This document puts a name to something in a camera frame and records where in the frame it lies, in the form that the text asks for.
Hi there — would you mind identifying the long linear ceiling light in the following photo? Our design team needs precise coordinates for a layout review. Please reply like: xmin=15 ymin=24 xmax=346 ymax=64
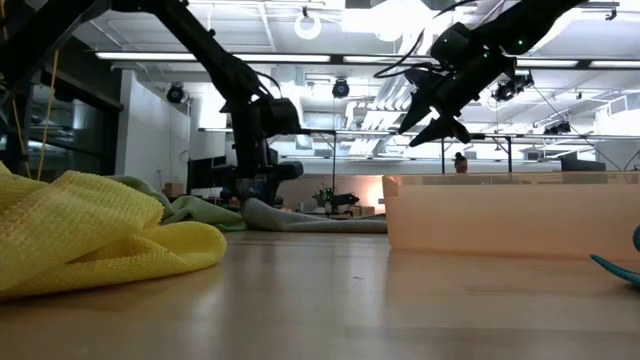
xmin=94 ymin=50 xmax=640 ymax=70

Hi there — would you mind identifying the black background workstation frame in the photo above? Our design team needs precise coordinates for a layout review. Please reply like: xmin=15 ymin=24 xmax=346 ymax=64
xmin=299 ymin=128 xmax=515 ymax=194

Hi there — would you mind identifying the blue microfiber towel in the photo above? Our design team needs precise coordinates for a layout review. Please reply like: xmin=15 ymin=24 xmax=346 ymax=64
xmin=588 ymin=223 xmax=640 ymax=290

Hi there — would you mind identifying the white ceiling ring lamp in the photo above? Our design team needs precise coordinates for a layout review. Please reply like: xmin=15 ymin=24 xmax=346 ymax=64
xmin=293 ymin=6 xmax=323 ymax=41

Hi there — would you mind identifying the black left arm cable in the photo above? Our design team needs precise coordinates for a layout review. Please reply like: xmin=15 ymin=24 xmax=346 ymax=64
xmin=253 ymin=69 xmax=285 ymax=100

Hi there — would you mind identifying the yellow microfiber towel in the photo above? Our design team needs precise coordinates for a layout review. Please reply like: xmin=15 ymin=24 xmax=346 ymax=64
xmin=0 ymin=159 xmax=229 ymax=302

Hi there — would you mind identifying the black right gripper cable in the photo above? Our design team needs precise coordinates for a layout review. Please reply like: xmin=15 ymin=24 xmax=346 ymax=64
xmin=373 ymin=0 xmax=482 ymax=80

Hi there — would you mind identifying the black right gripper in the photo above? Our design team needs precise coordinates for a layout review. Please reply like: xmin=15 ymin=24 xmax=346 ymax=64
xmin=397 ymin=22 xmax=517 ymax=148

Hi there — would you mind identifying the orange translucent plastic bin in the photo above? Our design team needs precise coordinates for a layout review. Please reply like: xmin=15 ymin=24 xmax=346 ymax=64
xmin=382 ymin=171 xmax=640 ymax=262

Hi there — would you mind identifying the green microfiber towel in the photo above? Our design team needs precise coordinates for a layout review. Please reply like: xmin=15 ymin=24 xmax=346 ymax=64
xmin=106 ymin=174 xmax=250 ymax=233

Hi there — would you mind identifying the dark background monitor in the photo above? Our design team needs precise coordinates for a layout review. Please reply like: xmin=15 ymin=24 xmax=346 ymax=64
xmin=559 ymin=152 xmax=608 ymax=174

